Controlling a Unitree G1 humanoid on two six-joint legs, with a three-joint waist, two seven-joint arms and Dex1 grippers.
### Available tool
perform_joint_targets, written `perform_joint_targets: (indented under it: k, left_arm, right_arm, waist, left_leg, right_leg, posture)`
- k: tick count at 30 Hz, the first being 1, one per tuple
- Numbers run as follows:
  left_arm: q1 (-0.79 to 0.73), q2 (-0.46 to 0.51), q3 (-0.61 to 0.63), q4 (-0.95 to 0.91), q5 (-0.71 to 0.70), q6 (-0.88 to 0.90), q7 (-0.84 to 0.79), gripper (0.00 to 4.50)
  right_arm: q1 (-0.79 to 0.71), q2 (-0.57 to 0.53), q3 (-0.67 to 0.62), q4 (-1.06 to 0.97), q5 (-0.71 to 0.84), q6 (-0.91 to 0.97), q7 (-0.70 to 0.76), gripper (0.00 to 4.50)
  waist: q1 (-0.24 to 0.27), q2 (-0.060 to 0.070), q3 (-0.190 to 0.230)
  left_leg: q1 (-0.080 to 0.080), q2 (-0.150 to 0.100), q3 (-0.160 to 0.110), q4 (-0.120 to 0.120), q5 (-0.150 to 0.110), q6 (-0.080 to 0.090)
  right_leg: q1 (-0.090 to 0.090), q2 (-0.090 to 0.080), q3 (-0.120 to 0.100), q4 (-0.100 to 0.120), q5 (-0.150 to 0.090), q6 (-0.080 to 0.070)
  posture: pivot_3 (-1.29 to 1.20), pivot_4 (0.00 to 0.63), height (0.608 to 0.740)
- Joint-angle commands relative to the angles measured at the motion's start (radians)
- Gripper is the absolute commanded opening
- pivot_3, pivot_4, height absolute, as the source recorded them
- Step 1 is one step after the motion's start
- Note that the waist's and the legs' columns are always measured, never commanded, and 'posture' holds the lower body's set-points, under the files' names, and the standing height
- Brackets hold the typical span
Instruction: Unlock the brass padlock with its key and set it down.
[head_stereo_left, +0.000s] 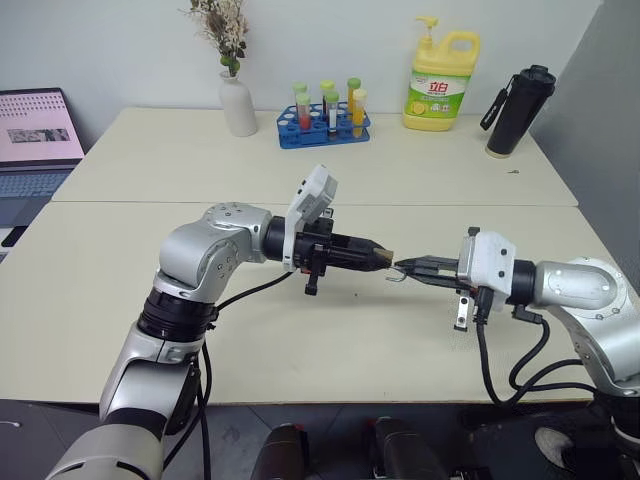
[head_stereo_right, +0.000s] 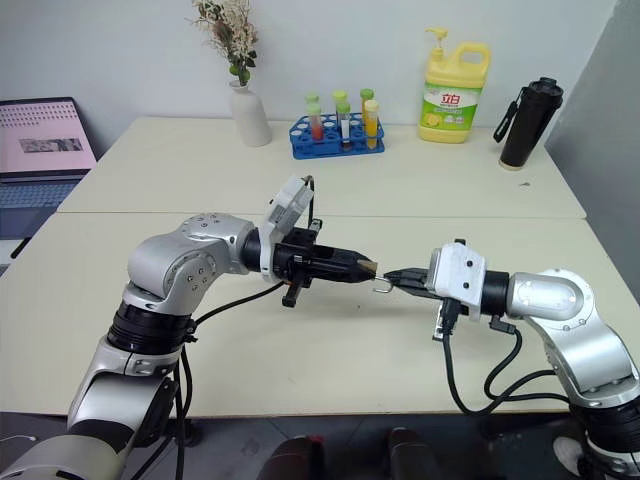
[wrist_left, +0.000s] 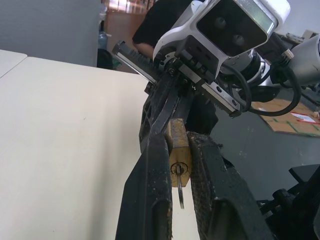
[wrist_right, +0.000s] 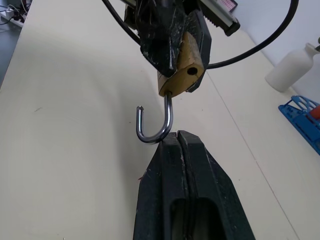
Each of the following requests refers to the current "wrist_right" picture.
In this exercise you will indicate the blue plastic rack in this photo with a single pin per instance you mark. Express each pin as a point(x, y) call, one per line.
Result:
point(297, 117)

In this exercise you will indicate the white power strip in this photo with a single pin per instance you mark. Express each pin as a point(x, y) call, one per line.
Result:
point(12, 15)

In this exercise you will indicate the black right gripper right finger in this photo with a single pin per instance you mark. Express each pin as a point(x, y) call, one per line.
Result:
point(212, 190)

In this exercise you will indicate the red item in rack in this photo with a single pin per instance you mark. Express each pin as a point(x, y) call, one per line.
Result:
point(316, 112)

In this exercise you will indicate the brass padlock with steel shackle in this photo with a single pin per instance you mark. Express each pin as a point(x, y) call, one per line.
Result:
point(181, 77)

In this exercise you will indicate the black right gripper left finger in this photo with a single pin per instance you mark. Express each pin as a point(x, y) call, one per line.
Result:
point(160, 190)

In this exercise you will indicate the white plastic bottle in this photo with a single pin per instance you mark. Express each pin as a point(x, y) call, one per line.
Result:
point(287, 70)

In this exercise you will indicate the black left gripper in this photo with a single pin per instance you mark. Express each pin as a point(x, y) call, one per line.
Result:
point(220, 15)

